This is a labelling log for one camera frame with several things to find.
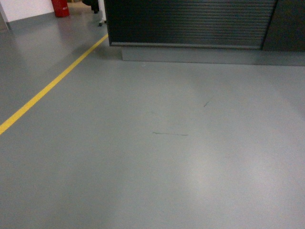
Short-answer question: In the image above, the red fire extinguisher box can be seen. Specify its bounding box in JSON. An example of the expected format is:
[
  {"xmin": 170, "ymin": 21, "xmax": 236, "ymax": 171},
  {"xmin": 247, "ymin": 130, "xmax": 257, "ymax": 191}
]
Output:
[{"xmin": 51, "ymin": 0, "xmax": 70, "ymax": 18}]

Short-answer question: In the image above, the black checkout counter cabinet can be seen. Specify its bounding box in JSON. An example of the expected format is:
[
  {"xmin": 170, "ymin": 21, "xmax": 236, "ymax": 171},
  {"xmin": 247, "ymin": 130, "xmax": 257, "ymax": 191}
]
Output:
[{"xmin": 104, "ymin": 0, "xmax": 305, "ymax": 66}]

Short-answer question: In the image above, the white wheeled partition panel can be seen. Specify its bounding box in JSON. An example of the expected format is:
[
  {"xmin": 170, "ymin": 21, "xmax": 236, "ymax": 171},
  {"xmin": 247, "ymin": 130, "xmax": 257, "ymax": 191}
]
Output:
[{"xmin": 98, "ymin": 0, "xmax": 107, "ymax": 27}]

